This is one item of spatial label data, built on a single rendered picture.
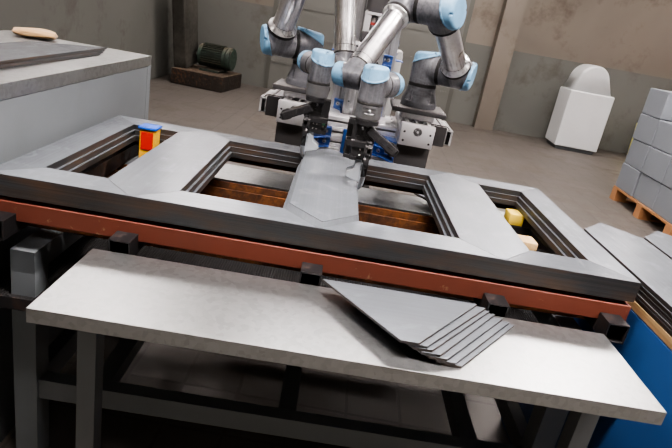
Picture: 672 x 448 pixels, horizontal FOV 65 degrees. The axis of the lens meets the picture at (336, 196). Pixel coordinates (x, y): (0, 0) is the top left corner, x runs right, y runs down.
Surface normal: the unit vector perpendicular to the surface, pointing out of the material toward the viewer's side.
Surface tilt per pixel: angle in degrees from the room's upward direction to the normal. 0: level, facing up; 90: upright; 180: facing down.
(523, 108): 90
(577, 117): 90
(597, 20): 90
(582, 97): 90
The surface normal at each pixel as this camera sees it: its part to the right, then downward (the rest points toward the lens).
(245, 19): -0.06, 0.32
